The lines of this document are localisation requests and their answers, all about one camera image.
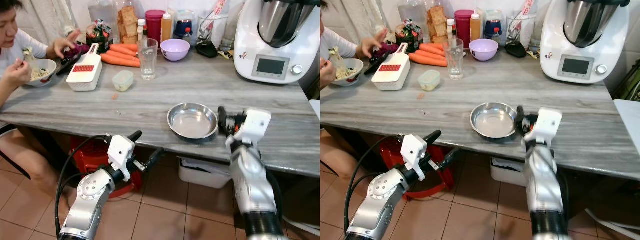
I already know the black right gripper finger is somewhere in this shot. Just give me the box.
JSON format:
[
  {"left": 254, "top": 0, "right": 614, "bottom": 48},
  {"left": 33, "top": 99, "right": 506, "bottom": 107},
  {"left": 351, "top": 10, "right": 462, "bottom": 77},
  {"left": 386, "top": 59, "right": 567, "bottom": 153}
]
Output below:
[
  {"left": 217, "top": 105, "right": 231, "bottom": 137},
  {"left": 515, "top": 105, "right": 527, "bottom": 137}
]

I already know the stainless steel plate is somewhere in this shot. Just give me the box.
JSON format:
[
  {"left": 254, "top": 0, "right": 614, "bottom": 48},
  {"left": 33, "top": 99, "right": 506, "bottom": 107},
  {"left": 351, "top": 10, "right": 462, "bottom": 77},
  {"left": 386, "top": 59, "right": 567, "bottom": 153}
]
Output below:
[
  {"left": 167, "top": 102, "right": 220, "bottom": 141},
  {"left": 470, "top": 102, "right": 519, "bottom": 140}
]

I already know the red plastic stool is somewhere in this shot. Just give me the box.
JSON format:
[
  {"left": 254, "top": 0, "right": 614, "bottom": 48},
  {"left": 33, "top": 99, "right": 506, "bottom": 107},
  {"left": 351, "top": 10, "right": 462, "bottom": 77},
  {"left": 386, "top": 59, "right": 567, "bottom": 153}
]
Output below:
[
  {"left": 378, "top": 135, "right": 457, "bottom": 202},
  {"left": 69, "top": 135, "right": 145, "bottom": 199}
]

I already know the white plastic storage box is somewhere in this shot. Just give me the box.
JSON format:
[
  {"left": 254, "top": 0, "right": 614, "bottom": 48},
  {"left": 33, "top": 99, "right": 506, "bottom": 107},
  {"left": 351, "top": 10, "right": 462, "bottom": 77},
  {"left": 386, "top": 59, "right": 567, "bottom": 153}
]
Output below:
[
  {"left": 178, "top": 156, "right": 232, "bottom": 190},
  {"left": 489, "top": 157, "right": 527, "bottom": 187}
]

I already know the small lidded plastic container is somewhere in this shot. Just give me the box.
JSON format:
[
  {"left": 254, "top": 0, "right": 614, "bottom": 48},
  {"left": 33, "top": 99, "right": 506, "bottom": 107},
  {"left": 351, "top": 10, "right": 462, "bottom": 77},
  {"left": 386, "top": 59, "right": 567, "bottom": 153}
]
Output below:
[
  {"left": 112, "top": 70, "right": 135, "bottom": 92},
  {"left": 418, "top": 70, "right": 442, "bottom": 92}
]

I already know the small black pouch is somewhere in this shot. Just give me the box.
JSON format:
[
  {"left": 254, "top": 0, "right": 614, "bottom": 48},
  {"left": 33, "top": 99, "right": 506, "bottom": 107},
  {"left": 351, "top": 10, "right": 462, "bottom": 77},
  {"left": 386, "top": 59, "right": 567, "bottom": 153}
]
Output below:
[
  {"left": 195, "top": 41, "right": 219, "bottom": 59},
  {"left": 504, "top": 41, "right": 528, "bottom": 59}
]

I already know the orange carrot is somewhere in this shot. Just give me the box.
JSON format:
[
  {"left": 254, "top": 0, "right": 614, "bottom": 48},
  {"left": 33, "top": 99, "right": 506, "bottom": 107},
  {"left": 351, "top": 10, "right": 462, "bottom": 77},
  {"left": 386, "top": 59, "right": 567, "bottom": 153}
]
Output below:
[
  {"left": 100, "top": 53, "right": 142, "bottom": 68},
  {"left": 408, "top": 53, "right": 449, "bottom": 68},
  {"left": 110, "top": 43, "right": 139, "bottom": 55},
  {"left": 419, "top": 43, "right": 447, "bottom": 54},
  {"left": 414, "top": 48, "right": 448, "bottom": 62},
  {"left": 106, "top": 48, "right": 141, "bottom": 62}
]

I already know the clear drinking glass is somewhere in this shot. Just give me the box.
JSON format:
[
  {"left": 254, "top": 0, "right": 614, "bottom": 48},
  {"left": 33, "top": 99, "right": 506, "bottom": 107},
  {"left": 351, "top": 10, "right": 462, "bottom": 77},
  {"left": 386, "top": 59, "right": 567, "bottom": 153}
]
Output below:
[
  {"left": 443, "top": 38, "right": 465, "bottom": 81},
  {"left": 137, "top": 38, "right": 159, "bottom": 81}
]

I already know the white grater with red blade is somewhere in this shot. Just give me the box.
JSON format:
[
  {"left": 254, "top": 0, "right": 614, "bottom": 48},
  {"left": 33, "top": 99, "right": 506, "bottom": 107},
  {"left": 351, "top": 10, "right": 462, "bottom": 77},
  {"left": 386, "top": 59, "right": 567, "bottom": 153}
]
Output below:
[
  {"left": 66, "top": 43, "right": 104, "bottom": 92},
  {"left": 371, "top": 42, "right": 412, "bottom": 92}
]

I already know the purple plastic bowl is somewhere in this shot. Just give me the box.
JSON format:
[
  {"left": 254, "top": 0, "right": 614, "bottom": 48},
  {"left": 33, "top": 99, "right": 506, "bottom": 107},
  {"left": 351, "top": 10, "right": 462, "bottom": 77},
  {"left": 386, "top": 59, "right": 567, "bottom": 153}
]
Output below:
[
  {"left": 160, "top": 39, "right": 191, "bottom": 62},
  {"left": 468, "top": 38, "right": 500, "bottom": 62}
]

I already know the clear plastic tub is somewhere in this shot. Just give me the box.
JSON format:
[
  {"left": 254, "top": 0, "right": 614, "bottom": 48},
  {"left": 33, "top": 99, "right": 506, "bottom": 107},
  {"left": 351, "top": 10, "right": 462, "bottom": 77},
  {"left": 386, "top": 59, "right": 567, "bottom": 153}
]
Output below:
[
  {"left": 197, "top": 12, "right": 232, "bottom": 49},
  {"left": 505, "top": 12, "right": 540, "bottom": 49}
]

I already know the clear glass jar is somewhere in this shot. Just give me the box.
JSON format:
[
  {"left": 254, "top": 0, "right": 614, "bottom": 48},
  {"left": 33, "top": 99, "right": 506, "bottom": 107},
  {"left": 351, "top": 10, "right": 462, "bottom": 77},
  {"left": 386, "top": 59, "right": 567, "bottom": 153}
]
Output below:
[
  {"left": 529, "top": 10, "right": 548, "bottom": 53},
  {"left": 220, "top": 10, "right": 245, "bottom": 53}
]

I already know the white kitchen cooking machine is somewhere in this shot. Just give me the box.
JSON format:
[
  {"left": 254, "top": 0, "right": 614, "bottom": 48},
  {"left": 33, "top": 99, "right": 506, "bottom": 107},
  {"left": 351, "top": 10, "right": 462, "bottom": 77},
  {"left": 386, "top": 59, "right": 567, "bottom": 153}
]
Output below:
[
  {"left": 233, "top": 0, "right": 321, "bottom": 85},
  {"left": 539, "top": 0, "right": 632, "bottom": 85}
]

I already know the black smartphone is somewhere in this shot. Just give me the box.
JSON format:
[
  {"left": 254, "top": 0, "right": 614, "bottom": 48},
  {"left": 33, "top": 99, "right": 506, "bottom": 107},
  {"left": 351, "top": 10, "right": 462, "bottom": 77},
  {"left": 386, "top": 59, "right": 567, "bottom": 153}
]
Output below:
[
  {"left": 363, "top": 52, "right": 390, "bottom": 76},
  {"left": 56, "top": 54, "right": 84, "bottom": 77}
]

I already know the magenta plastic bag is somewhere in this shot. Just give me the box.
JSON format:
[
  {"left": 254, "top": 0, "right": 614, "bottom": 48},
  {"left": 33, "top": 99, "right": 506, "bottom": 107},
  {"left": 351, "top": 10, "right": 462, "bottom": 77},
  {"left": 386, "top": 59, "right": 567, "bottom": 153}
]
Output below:
[
  {"left": 377, "top": 43, "right": 401, "bottom": 58},
  {"left": 65, "top": 43, "right": 92, "bottom": 60}
]

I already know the grey bowl of noodles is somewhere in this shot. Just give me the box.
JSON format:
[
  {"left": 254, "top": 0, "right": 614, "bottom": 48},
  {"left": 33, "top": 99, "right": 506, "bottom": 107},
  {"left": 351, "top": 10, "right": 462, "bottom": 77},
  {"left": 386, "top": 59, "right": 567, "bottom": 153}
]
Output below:
[
  {"left": 24, "top": 58, "right": 58, "bottom": 88},
  {"left": 331, "top": 58, "right": 365, "bottom": 87}
]

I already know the orange sauce bottle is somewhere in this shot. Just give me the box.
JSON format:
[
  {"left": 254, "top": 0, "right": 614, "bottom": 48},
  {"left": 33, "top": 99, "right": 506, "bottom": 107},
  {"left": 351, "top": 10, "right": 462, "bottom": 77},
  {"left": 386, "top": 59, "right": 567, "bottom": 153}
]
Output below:
[
  {"left": 470, "top": 13, "right": 482, "bottom": 42},
  {"left": 161, "top": 13, "right": 173, "bottom": 43}
]

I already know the blue jar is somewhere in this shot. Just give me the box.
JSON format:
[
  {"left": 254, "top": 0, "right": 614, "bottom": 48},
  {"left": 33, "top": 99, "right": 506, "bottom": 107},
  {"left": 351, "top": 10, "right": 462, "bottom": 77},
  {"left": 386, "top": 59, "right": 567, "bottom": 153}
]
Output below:
[
  {"left": 483, "top": 9, "right": 506, "bottom": 40},
  {"left": 174, "top": 9, "right": 197, "bottom": 41}
]

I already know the green snack packet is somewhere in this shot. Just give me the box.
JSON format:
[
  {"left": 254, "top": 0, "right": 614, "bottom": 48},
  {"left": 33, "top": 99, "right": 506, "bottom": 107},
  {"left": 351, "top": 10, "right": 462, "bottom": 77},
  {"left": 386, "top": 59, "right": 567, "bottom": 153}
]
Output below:
[
  {"left": 395, "top": 19, "right": 424, "bottom": 54},
  {"left": 86, "top": 19, "right": 113, "bottom": 54}
]

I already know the long cling wrap box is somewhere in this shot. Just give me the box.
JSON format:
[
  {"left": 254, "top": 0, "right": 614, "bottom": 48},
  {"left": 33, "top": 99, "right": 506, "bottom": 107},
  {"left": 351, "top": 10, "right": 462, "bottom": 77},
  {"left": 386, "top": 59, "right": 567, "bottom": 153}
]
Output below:
[
  {"left": 511, "top": 0, "right": 537, "bottom": 36},
  {"left": 202, "top": 0, "right": 230, "bottom": 36}
]

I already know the magenta plastic canister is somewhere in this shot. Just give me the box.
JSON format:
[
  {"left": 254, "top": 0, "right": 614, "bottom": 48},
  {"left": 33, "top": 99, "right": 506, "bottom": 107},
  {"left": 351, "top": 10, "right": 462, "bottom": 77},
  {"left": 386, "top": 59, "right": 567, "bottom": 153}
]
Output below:
[
  {"left": 454, "top": 9, "right": 475, "bottom": 49},
  {"left": 145, "top": 9, "right": 166, "bottom": 45}
]

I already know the pack of toast bread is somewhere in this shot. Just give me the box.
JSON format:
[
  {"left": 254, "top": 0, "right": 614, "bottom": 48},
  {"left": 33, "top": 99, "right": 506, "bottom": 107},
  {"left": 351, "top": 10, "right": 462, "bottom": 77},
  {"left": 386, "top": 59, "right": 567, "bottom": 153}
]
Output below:
[
  {"left": 427, "top": 5, "right": 449, "bottom": 45},
  {"left": 118, "top": 5, "right": 139, "bottom": 45}
]

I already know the person in white t-shirt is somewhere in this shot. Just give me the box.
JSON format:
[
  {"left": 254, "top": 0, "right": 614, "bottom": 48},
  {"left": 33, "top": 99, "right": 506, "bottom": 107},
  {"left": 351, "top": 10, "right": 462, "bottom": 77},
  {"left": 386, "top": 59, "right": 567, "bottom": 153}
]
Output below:
[
  {"left": 320, "top": 0, "right": 389, "bottom": 193},
  {"left": 0, "top": 0, "right": 83, "bottom": 201}
]

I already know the large clear plastic bottle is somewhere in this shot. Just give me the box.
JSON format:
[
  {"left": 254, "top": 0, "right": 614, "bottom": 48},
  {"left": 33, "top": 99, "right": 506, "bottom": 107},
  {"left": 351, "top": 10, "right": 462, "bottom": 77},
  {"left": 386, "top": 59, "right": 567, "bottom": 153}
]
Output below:
[
  {"left": 398, "top": 0, "right": 428, "bottom": 31},
  {"left": 88, "top": 0, "right": 119, "bottom": 31}
]

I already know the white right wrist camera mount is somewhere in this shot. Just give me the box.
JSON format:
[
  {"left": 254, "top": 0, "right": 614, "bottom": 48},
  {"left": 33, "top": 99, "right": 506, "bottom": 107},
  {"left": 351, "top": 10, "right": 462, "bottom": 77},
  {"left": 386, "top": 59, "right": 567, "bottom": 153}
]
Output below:
[
  {"left": 522, "top": 108, "right": 563, "bottom": 149},
  {"left": 226, "top": 109, "right": 272, "bottom": 149}
]

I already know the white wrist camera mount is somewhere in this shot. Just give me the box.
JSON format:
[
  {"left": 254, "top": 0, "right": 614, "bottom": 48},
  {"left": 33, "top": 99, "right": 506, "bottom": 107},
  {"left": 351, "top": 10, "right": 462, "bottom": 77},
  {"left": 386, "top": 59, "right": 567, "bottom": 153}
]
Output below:
[
  {"left": 522, "top": 108, "right": 563, "bottom": 149},
  {"left": 400, "top": 133, "right": 429, "bottom": 182},
  {"left": 226, "top": 109, "right": 272, "bottom": 149},
  {"left": 107, "top": 134, "right": 137, "bottom": 182}
]

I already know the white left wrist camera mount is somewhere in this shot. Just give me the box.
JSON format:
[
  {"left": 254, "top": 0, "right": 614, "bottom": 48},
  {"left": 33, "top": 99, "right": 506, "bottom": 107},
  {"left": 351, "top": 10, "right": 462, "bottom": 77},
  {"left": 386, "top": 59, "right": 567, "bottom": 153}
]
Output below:
[
  {"left": 400, "top": 133, "right": 429, "bottom": 182},
  {"left": 107, "top": 134, "right": 137, "bottom": 182}
]

